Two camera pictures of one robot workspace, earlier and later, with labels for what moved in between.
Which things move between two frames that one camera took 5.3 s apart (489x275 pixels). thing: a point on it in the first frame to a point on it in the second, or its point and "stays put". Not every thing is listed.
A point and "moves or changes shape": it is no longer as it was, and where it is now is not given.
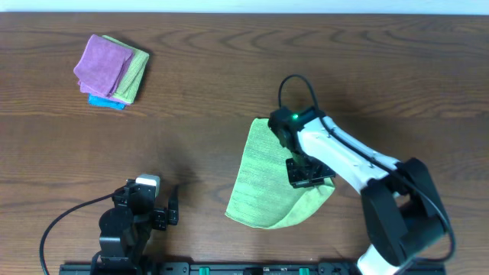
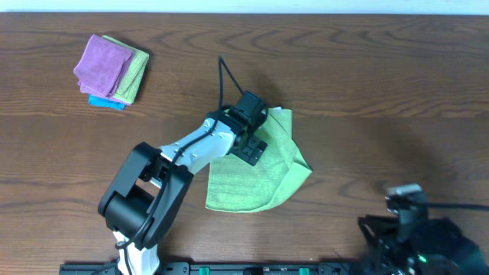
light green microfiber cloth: (262, 195) moves or changes shape
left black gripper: (160, 218) to (251, 151)
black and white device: (241, 269) stays put
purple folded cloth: (100, 67) stays put
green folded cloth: (128, 90) stays put
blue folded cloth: (101, 101) stays put
